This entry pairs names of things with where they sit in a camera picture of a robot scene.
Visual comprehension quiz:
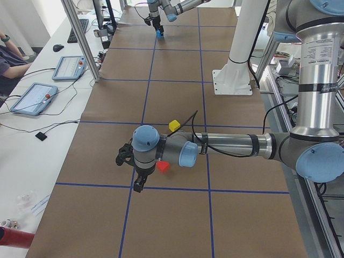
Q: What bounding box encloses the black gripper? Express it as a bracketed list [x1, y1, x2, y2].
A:
[133, 167, 153, 192]
[151, 16, 164, 33]

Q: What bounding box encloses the blue foam cube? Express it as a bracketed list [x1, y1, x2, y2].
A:
[156, 30, 164, 38]

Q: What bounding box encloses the red foam cube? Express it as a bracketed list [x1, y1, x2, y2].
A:
[156, 161, 170, 174]

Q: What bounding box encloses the black computer monitor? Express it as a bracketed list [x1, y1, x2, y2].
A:
[92, 0, 117, 35]

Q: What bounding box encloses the yellow foam cube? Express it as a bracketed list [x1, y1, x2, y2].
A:
[168, 119, 181, 132]

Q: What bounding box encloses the black keyboard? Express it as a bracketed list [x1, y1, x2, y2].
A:
[67, 18, 89, 44]

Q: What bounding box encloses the far teach pendant tablet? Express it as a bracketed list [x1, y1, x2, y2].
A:
[52, 56, 87, 81]

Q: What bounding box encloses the teach pendant tablet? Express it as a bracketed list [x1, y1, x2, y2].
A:
[52, 56, 87, 81]
[10, 83, 58, 116]

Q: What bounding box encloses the black computer mouse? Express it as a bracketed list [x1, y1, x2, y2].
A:
[53, 44, 64, 52]

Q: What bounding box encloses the small black square pad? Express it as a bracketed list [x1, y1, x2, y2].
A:
[35, 132, 47, 141]

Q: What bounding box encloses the red fire extinguisher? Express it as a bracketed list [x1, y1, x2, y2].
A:
[1, 227, 35, 248]

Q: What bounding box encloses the near teach pendant tablet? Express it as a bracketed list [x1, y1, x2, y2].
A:
[10, 83, 58, 116]

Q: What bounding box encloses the person in dark shirt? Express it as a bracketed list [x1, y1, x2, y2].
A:
[1, 32, 32, 100]

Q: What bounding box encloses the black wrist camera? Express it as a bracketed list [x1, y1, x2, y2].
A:
[116, 143, 135, 167]

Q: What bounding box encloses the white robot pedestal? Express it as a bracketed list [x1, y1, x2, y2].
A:
[212, 0, 269, 96]

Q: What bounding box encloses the aluminium frame post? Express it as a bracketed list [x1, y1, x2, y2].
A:
[61, 0, 100, 82]

